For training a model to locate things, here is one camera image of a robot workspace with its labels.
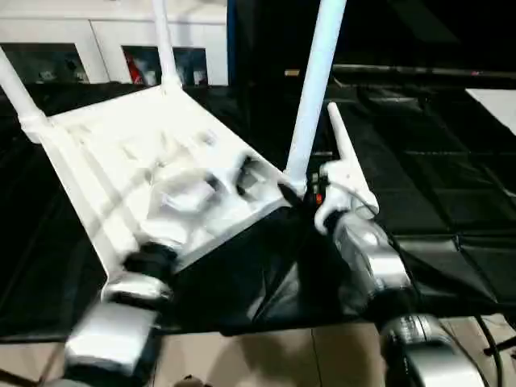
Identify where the white flat board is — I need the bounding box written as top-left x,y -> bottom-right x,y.
466,87 -> 516,136

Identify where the red bottle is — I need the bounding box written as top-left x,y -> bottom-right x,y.
125,55 -> 144,85

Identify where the dark metal rail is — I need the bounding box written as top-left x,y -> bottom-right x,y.
331,64 -> 516,83

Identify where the white cabinet with glass doors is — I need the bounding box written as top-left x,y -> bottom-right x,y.
0,0 -> 231,85

